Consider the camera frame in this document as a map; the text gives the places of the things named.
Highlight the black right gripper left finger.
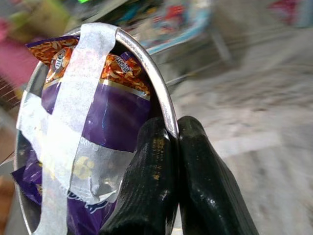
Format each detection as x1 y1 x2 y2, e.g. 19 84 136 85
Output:
98 117 180 235

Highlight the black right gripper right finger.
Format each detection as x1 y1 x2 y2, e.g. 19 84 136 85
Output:
177 115 260 235

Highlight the steel bowl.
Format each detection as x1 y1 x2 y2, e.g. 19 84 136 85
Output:
13 23 181 235

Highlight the purple snack packet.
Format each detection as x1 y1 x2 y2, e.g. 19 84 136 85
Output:
10 35 152 235

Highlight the long white tape strip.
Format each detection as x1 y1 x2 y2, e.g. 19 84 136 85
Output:
32 22 118 235

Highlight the wide white tape strip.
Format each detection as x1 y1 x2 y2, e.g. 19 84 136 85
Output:
16 90 137 198

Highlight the pink cloth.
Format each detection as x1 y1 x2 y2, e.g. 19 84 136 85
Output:
0 19 41 88

